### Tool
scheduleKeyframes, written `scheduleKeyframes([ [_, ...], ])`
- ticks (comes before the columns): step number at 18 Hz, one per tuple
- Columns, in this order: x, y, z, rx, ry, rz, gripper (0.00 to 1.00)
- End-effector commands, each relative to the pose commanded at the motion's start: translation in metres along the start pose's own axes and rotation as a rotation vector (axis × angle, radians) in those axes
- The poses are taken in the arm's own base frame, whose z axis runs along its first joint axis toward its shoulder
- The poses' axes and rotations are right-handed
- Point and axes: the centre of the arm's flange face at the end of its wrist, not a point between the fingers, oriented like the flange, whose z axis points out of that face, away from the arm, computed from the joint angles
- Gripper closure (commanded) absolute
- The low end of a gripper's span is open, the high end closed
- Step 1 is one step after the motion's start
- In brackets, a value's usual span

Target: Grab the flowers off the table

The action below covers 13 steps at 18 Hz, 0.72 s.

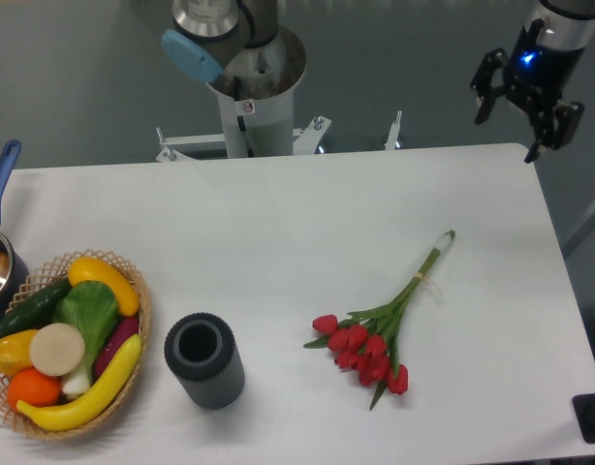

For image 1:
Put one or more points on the red tulip bouquet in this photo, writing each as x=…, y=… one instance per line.
x=366, y=341

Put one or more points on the green lettuce bok choy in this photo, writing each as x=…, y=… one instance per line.
x=91, y=308

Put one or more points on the purple sweet potato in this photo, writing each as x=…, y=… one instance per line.
x=122, y=331

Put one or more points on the yellow bell pepper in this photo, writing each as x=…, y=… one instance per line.
x=15, y=352

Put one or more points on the blue handled saucepan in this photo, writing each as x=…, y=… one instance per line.
x=13, y=270

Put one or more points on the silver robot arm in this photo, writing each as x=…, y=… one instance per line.
x=253, y=66

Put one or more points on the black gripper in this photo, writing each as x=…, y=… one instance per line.
x=534, y=74

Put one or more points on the black device at edge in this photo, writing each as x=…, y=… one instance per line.
x=584, y=406

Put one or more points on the yellow banana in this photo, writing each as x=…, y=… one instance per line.
x=92, y=403

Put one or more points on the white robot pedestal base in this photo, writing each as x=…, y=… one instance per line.
x=251, y=128

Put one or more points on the orange fruit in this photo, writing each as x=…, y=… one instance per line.
x=34, y=388

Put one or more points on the beige round disc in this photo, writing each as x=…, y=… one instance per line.
x=57, y=349

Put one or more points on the woven wicker basket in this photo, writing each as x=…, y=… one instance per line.
x=53, y=272

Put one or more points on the dark grey ribbed vase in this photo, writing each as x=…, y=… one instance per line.
x=201, y=352

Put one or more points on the yellow squash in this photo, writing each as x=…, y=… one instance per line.
x=94, y=269

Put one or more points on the dark green cucumber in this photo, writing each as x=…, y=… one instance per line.
x=36, y=310

